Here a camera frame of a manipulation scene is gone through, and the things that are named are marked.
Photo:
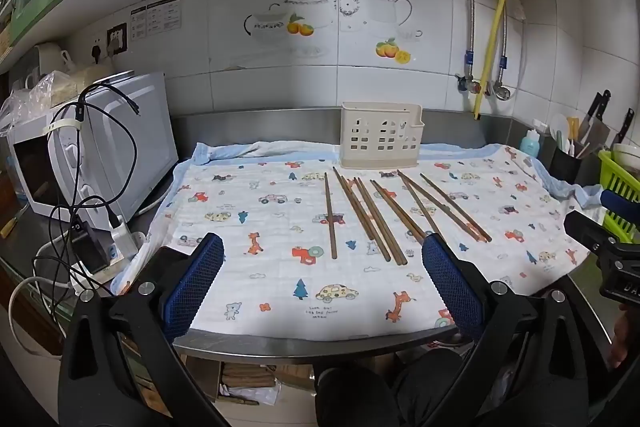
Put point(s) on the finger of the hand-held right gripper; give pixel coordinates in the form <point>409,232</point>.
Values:
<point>585,229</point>
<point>620,202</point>

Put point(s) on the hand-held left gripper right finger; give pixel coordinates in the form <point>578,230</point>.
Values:
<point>450,282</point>

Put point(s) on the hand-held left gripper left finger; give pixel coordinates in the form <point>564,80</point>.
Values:
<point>195,287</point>

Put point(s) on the set of wooden chopsticks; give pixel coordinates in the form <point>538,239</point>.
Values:
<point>330,217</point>

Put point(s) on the beige plastic utensil holder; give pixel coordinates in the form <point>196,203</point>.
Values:
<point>380,159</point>

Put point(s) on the green plastic basket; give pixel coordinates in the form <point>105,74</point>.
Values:
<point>620,179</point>

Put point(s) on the white bowl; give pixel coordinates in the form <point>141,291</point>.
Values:
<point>627,154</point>

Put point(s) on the black utensil cup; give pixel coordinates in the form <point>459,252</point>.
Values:
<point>565,164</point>

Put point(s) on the yellow spatula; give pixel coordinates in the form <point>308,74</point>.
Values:
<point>572,129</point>

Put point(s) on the white charger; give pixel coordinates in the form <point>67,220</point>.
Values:
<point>120,242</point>

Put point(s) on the cardboard box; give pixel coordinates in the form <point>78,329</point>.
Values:
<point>200,377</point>

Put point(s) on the printed cartoon blanket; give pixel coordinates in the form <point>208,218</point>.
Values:
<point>280,257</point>

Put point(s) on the white power strip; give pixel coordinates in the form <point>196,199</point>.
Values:
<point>100,275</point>

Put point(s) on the light blue pump bottle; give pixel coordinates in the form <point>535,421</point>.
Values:
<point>530,144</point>

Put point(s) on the black phone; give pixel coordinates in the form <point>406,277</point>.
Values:
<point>87,249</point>

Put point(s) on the person's dark trousers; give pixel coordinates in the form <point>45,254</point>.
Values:
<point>360,397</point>

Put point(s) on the metal pipe valve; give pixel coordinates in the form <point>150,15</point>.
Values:
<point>502,91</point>
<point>467,84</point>

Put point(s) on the white microwave oven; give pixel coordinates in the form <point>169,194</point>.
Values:
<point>140,132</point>

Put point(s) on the beige packet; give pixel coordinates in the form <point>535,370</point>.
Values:
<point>75,79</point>

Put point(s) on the clear plastic bag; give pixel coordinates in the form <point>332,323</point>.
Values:
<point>30,99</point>

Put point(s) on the white kettle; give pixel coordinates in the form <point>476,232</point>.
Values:
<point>52,59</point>

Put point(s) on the white wall socket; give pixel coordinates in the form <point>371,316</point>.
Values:
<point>96,52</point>

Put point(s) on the black wall socket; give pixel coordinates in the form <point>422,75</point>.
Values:
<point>116,39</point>

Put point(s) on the white wall notice sticker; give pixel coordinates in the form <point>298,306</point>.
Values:
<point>155,19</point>

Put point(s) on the teapot and fruit wall decal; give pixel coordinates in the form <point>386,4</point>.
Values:
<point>305,27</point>

